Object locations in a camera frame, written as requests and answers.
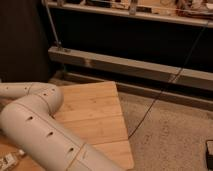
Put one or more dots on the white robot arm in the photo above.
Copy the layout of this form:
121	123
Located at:
28	121

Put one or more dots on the metal shelf rack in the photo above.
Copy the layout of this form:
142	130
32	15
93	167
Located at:
174	58

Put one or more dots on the black box on floor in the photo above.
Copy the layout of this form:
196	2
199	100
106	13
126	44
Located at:
209	155

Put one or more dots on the clear plastic package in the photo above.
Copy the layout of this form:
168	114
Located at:
8	162

